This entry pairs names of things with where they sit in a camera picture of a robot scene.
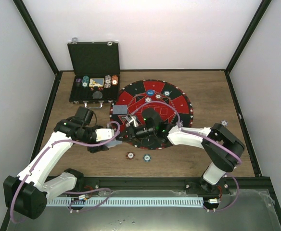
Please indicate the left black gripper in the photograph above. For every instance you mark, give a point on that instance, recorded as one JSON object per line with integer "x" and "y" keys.
{"x": 95, "y": 149}

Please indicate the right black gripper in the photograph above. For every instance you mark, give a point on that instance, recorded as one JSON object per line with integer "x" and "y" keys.
{"x": 132, "y": 134}

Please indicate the teal poker chip stack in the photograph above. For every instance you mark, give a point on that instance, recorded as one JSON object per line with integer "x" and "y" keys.
{"x": 147, "y": 158}

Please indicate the blue card deck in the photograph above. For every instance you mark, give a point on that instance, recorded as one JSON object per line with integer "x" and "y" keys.
{"x": 113, "y": 143}

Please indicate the red poker chip stack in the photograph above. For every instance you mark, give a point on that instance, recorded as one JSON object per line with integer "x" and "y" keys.
{"x": 130, "y": 156}

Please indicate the dealt blue playing card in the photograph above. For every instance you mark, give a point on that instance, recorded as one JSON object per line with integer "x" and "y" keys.
{"x": 120, "y": 110}

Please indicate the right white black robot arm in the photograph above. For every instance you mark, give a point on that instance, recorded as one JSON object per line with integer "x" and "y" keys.
{"x": 223, "y": 148}

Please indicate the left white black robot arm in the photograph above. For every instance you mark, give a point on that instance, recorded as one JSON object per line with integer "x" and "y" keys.
{"x": 29, "y": 191}

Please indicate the round red black poker mat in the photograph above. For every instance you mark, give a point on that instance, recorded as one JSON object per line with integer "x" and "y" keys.
{"x": 171, "y": 108}

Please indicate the blue blind button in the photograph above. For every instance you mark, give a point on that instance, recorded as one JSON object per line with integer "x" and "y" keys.
{"x": 150, "y": 92}

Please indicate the black round button in case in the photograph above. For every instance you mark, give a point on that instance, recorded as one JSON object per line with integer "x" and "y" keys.
{"x": 97, "y": 95}

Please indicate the card deck in case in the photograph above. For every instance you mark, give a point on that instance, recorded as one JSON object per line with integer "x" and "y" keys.
{"x": 96, "y": 82}

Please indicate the teal chips in case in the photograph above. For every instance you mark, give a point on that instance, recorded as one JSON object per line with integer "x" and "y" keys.
{"x": 85, "y": 81}

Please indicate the orange chips in case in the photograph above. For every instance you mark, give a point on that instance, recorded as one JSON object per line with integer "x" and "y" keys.
{"x": 114, "y": 80}

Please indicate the purple chips in case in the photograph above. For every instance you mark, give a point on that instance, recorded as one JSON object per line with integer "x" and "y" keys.
{"x": 78, "y": 82}

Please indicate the lone blue white chip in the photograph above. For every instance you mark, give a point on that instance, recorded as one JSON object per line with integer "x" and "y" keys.
{"x": 224, "y": 122}

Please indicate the black poker chip case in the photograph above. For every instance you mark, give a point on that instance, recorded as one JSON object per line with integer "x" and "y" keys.
{"x": 95, "y": 60}

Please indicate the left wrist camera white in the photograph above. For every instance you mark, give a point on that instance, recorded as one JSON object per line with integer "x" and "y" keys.
{"x": 103, "y": 134}

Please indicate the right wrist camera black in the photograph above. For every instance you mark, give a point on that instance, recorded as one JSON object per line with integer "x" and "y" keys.
{"x": 152, "y": 119}

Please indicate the light blue slotted cable duct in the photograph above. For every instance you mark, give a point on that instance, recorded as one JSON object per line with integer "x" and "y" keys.
{"x": 130, "y": 202}

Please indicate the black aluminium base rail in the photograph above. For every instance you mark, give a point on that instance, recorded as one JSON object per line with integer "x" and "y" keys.
{"x": 194, "y": 185}

